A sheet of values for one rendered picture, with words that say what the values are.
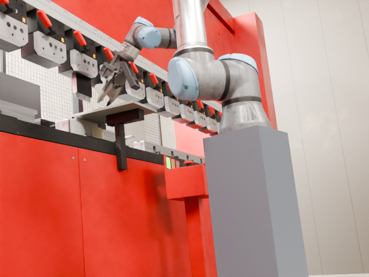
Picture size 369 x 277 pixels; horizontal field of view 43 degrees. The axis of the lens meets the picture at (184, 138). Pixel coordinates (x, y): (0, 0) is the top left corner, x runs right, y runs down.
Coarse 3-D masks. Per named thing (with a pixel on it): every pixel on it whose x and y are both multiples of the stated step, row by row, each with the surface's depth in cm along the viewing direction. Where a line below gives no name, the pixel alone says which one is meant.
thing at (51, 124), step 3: (36, 120) 191; (39, 120) 189; (42, 120) 191; (45, 120) 193; (48, 120) 195; (36, 123) 189; (39, 123) 189; (42, 123) 189; (45, 123) 191; (48, 123) 193; (51, 123) 194; (54, 123) 198; (48, 126) 192; (51, 126) 191; (54, 126) 191
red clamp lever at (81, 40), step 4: (76, 32) 178; (76, 36) 179; (80, 36) 179; (80, 40) 180; (84, 40) 181; (80, 44) 181; (84, 44) 181; (84, 48) 182; (88, 48) 182; (84, 52) 183; (88, 52) 183
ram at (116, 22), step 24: (24, 0) 159; (72, 0) 186; (96, 0) 202; (120, 0) 223; (144, 0) 248; (168, 0) 278; (72, 24) 183; (96, 24) 199; (120, 24) 218; (168, 24) 272; (216, 24) 360; (144, 48) 238; (216, 48) 349
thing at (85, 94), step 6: (72, 78) 185; (78, 78) 185; (84, 78) 189; (72, 84) 184; (78, 84) 184; (84, 84) 188; (90, 84) 192; (78, 90) 184; (84, 90) 187; (90, 90) 191; (78, 96) 184; (84, 96) 188; (90, 96) 191; (90, 102) 191
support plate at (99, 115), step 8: (120, 104) 169; (128, 104) 168; (136, 104) 169; (88, 112) 174; (96, 112) 174; (104, 112) 175; (112, 112) 176; (144, 112) 180; (152, 112) 182; (88, 120) 184; (96, 120) 185; (104, 120) 187
